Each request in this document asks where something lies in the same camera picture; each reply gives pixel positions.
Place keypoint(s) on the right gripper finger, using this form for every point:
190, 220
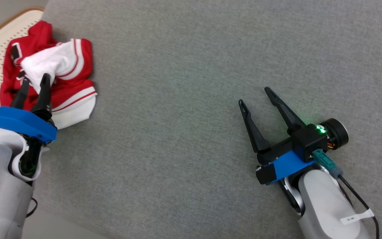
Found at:
288, 116
255, 132

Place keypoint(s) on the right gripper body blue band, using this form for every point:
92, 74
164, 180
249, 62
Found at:
285, 166

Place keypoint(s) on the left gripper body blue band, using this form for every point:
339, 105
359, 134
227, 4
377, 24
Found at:
18, 121

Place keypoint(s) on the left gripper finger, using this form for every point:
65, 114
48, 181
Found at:
21, 96
44, 99

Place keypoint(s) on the red jersey with white sleeves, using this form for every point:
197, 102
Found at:
68, 59

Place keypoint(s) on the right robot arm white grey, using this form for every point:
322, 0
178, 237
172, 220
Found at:
323, 205

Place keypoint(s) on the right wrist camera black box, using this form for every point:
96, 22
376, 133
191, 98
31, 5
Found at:
310, 141

